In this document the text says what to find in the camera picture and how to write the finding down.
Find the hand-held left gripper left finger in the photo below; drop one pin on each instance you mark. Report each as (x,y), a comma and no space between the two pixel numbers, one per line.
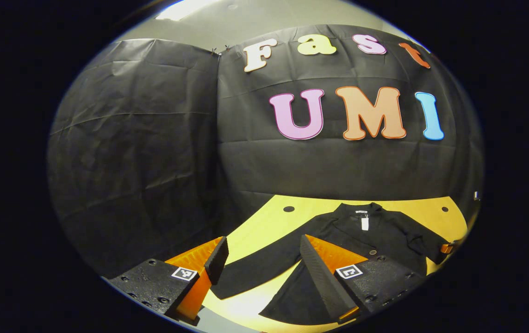
(218,261)

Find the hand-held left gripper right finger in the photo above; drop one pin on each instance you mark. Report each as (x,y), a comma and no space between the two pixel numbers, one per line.
(322,277)

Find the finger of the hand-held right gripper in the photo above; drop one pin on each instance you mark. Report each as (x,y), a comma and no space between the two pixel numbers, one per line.
(447,248)

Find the black knit cardigan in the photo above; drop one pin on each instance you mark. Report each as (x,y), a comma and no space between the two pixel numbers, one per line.
(384,236)

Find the black backdrop cloth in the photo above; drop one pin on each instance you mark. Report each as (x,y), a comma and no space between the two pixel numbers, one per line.
(153,162)

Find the ceiling light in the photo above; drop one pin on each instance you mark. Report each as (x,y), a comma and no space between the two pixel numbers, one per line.
(183,9)

